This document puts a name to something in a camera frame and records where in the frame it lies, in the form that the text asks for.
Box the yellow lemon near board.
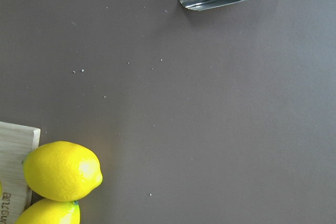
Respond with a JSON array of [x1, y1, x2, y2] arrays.
[[23, 141, 103, 201]]

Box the wooden cutting board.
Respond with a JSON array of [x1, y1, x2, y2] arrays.
[[1, 122, 40, 223]]

